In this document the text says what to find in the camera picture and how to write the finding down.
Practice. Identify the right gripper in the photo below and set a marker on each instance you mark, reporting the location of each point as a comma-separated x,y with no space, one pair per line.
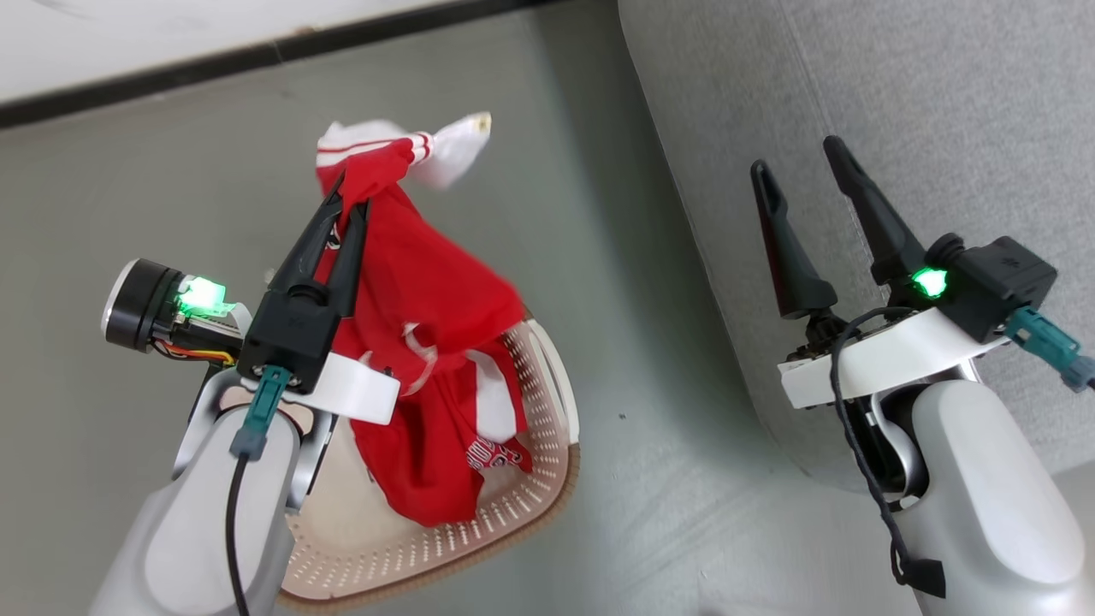
890,355

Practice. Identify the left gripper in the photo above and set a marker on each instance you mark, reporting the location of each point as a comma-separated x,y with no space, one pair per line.
141,304

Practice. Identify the red top with white sleeves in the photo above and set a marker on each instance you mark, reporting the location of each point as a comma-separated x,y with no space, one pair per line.
411,265

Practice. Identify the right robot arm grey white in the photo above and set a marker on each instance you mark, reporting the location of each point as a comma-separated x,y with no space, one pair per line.
984,513

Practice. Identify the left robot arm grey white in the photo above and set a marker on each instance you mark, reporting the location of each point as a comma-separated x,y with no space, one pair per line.
197,530

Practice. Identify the cream perforated laundry basket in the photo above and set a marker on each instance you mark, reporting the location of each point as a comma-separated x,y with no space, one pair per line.
368,547

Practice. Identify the grey fabric sofa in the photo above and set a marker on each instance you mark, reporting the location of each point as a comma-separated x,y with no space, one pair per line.
898,103

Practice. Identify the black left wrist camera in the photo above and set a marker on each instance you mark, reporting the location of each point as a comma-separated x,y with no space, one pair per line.
291,338

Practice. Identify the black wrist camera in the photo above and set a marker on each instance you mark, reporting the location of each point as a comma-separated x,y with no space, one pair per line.
992,282
291,338

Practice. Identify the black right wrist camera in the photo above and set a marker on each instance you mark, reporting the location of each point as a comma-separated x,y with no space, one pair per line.
992,282

